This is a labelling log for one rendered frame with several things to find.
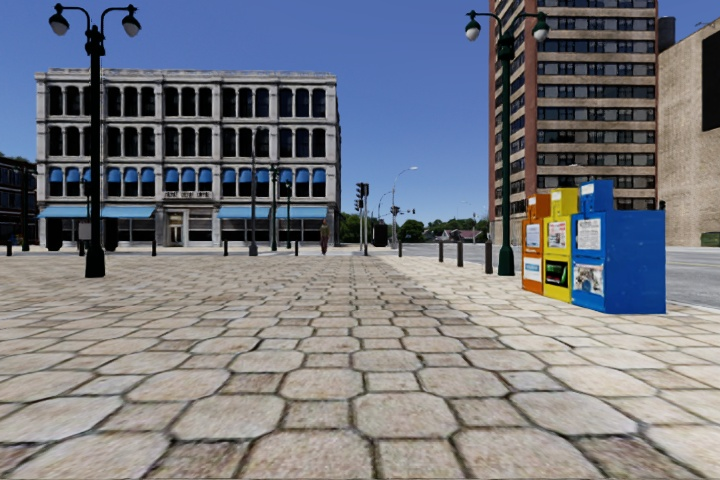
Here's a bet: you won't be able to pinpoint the brown concrete tower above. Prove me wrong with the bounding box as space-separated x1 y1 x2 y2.
487 0 660 246

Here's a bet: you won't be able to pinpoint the yellow newspaper box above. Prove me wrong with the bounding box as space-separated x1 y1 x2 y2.
542 187 580 304

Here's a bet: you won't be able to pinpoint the tan brick building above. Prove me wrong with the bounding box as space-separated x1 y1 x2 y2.
657 2 720 248

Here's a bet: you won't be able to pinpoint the traffic light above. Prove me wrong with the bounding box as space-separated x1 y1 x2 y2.
354 181 371 257
389 205 417 248

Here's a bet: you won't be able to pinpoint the dark green twin-globe street lamp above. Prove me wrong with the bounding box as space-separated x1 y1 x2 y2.
463 9 551 277

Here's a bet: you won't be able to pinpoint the grey street lamp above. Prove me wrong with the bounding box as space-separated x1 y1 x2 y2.
389 166 419 250

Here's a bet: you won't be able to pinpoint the blue newspaper box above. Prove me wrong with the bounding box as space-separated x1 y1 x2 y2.
571 179 667 316

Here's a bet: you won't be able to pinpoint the pale stone building blue awnings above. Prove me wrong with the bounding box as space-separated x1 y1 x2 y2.
34 67 343 248

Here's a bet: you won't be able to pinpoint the black twin-globe street lamp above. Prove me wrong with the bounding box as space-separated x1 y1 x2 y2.
47 2 143 279

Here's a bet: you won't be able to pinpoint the orange newspaper box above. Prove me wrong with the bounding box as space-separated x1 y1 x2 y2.
520 193 552 296

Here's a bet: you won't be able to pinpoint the dark brick building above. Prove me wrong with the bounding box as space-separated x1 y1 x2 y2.
0 149 40 246

